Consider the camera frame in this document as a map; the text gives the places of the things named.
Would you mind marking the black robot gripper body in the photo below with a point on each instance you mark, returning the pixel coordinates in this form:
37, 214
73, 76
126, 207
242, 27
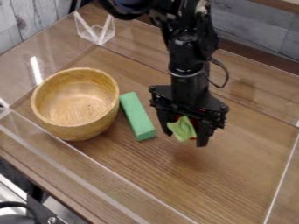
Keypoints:
206, 107

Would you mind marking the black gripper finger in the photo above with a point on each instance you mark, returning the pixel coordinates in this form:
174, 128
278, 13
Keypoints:
166, 117
205, 131

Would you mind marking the red plush fruit green leaves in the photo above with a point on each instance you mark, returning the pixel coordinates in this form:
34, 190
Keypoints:
184, 129

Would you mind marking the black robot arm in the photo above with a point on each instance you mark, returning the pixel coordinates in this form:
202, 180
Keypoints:
192, 41

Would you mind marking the green rectangular block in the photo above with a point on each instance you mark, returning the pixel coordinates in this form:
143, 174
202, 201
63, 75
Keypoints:
137, 116

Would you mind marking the wooden bowl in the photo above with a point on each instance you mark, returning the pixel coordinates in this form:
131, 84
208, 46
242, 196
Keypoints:
75, 103

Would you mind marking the clear acrylic tray enclosure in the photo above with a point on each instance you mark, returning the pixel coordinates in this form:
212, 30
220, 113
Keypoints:
121, 181

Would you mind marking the black metal table bracket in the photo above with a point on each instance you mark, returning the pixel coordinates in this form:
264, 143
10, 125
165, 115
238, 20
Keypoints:
46, 215

